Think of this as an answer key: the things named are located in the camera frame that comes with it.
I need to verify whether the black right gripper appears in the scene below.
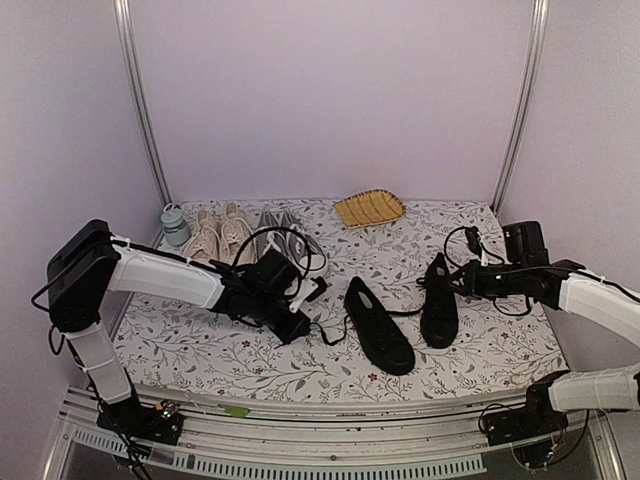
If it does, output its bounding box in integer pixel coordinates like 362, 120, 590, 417
444, 260, 528, 302

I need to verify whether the black canvas sneaker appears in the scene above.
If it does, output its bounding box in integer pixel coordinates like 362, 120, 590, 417
343, 276, 415, 376
418, 252, 459, 349

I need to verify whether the black front canvas sneaker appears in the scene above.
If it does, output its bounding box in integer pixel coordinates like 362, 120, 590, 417
343, 276, 415, 376

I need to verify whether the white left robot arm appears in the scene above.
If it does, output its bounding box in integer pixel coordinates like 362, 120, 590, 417
34, 219, 327, 445

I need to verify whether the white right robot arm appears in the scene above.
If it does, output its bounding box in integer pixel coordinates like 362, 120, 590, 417
449, 221, 639, 445

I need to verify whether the grey sneaker right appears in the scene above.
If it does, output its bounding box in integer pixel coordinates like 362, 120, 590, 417
280, 208, 328, 277

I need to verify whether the grey sneaker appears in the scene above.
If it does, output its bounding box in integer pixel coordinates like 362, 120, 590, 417
255, 207, 291, 259
280, 208, 328, 277

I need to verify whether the grey sneaker left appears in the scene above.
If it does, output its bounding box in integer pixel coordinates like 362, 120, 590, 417
255, 207, 291, 259

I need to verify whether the floral tablecloth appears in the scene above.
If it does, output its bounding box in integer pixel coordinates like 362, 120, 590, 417
114, 199, 566, 404

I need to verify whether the green tape piece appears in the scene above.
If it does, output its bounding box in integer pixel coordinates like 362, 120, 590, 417
218, 404, 250, 418

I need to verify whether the beige sneaker right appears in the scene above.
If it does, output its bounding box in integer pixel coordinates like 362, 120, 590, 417
219, 202, 257, 265

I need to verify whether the beige sneaker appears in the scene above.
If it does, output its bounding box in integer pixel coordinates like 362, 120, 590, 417
219, 202, 257, 265
181, 210, 221, 263

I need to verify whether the beige sneaker left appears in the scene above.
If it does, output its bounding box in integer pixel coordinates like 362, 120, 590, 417
181, 210, 221, 263

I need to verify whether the woven bamboo tray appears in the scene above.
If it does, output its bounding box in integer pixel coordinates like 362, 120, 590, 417
334, 189, 406, 229

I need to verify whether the pale green small jar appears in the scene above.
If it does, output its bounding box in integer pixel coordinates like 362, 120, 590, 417
160, 203, 191, 247

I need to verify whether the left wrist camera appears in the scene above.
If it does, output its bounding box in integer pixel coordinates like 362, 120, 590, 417
289, 277, 328, 313

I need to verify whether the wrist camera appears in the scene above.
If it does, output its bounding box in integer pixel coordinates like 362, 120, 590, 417
289, 277, 328, 313
464, 226, 489, 266

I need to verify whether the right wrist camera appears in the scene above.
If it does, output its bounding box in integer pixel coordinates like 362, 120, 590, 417
464, 226, 489, 266

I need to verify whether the aluminium front rail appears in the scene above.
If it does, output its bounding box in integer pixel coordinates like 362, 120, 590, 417
43, 386, 630, 479

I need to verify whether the aluminium frame post right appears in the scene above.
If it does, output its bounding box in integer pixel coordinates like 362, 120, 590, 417
491, 0, 550, 216

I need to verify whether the aluminium frame post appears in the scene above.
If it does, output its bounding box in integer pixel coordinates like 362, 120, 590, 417
113, 0, 173, 205
491, 0, 550, 216

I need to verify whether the aluminium frame post left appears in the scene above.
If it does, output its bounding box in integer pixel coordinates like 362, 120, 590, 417
113, 0, 173, 205

